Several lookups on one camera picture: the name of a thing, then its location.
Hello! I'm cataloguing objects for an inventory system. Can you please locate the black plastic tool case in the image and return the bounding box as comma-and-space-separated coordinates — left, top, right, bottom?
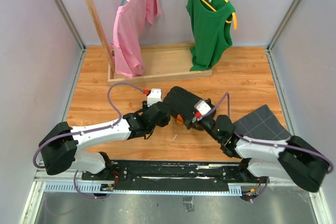
163, 86, 204, 131

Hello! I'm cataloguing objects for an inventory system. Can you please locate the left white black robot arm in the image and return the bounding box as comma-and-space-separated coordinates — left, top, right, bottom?
37, 101, 170, 180

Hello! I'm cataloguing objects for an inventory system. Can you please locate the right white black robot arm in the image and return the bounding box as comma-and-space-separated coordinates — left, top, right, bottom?
197, 115, 334, 193

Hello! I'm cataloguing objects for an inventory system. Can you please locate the grey folded cloth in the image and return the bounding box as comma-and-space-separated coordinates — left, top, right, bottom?
234, 104, 291, 141

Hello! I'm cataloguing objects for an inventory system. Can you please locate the wooden clothes rack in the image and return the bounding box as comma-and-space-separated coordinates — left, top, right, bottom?
85, 0, 213, 86

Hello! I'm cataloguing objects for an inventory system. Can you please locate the green tank top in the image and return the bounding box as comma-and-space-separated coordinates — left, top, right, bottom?
186, 0, 235, 71

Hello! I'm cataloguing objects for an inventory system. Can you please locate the pink t-shirt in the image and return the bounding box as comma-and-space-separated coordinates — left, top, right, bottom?
113, 0, 162, 78

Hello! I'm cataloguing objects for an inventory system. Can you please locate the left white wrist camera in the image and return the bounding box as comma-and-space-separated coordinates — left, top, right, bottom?
143, 88, 162, 107

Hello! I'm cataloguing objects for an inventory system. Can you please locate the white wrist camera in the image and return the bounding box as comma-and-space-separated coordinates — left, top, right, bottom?
194, 100, 211, 120
143, 88, 162, 107

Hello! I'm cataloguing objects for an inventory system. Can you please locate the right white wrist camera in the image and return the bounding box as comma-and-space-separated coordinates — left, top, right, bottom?
194, 100, 211, 120

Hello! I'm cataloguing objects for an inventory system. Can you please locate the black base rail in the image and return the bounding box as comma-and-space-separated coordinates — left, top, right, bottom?
81, 160, 266, 193

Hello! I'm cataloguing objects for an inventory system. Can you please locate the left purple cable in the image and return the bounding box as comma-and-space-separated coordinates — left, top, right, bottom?
33, 82, 145, 200

